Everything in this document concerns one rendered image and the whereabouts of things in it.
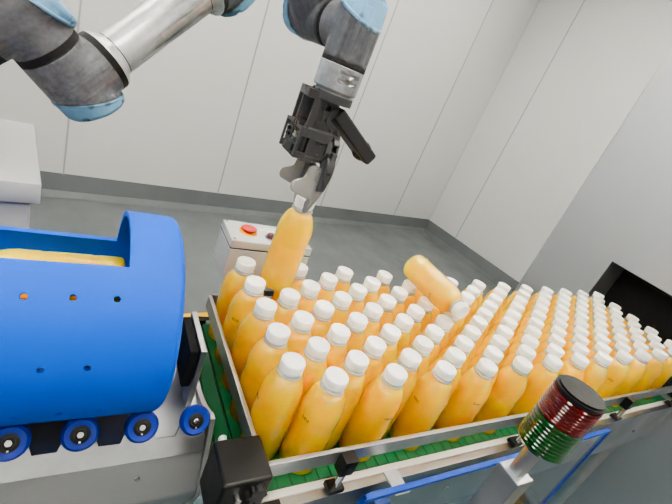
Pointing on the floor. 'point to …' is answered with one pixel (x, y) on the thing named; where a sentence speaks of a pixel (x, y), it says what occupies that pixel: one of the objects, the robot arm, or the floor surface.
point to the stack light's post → (501, 486)
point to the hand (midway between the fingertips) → (304, 201)
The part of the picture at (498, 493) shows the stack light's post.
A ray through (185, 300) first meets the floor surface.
